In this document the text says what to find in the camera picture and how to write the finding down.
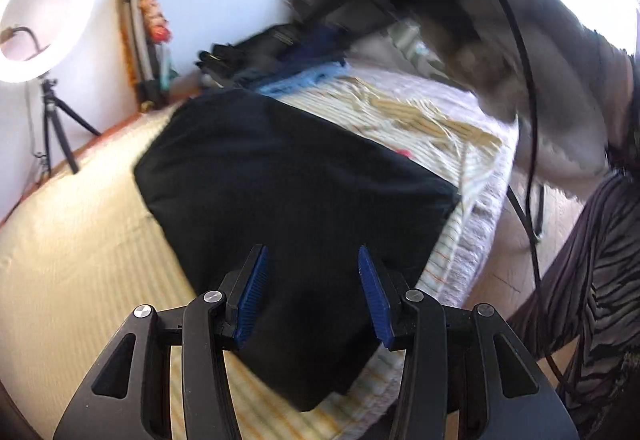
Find black tripod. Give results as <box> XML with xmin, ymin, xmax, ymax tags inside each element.
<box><xmin>35</xmin><ymin>79</ymin><xmax>103</xmax><ymax>178</ymax></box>

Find person's right forearm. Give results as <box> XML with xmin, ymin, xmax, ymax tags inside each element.
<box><xmin>450</xmin><ymin>0</ymin><xmax>636</xmax><ymax>191</ymax></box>

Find beige woven bed mat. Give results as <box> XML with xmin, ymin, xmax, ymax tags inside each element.
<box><xmin>0</xmin><ymin>107</ymin><xmax>301</xmax><ymax>440</ymax></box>

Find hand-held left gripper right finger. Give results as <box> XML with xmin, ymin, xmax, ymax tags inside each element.
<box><xmin>357</xmin><ymin>245</ymin><xmax>581</xmax><ymax>440</ymax></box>

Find dark navy folded pants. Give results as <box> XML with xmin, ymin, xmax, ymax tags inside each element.
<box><xmin>280</xmin><ymin>27</ymin><xmax>346</xmax><ymax>71</ymax></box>

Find black metal chair leg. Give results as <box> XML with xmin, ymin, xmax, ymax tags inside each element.
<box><xmin>507</xmin><ymin>185</ymin><xmax>546</xmax><ymax>246</ymax></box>

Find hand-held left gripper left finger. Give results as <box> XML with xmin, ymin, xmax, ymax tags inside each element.
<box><xmin>52</xmin><ymin>244</ymin><xmax>271</xmax><ymax>440</ymax></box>

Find person's zebra striped clothing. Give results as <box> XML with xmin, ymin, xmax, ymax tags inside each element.
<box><xmin>505</xmin><ymin>170</ymin><xmax>640</xmax><ymax>431</ymax></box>

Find black pants with pink stripe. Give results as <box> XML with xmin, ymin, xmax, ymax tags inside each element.
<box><xmin>132</xmin><ymin>89</ymin><xmax>462</xmax><ymax>413</ymax></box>

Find striped bed sheet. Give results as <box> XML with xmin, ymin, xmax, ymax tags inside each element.
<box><xmin>165</xmin><ymin>75</ymin><xmax>503</xmax><ymax>440</ymax></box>

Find blue folded jeans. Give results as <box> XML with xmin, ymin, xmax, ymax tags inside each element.
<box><xmin>257</xmin><ymin>65</ymin><xmax>348</xmax><ymax>96</ymax></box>

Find black cable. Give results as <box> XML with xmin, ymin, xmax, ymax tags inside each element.
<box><xmin>470</xmin><ymin>0</ymin><xmax>576</xmax><ymax>401</ymax></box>

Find wooden bed frame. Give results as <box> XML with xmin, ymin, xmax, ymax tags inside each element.
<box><xmin>0</xmin><ymin>105</ymin><xmax>176</xmax><ymax>226</ymax></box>

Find white fuzzy blanket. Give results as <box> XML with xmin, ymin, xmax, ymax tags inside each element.
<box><xmin>345</xmin><ymin>35</ymin><xmax>521</xmax><ymax>321</ymax></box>

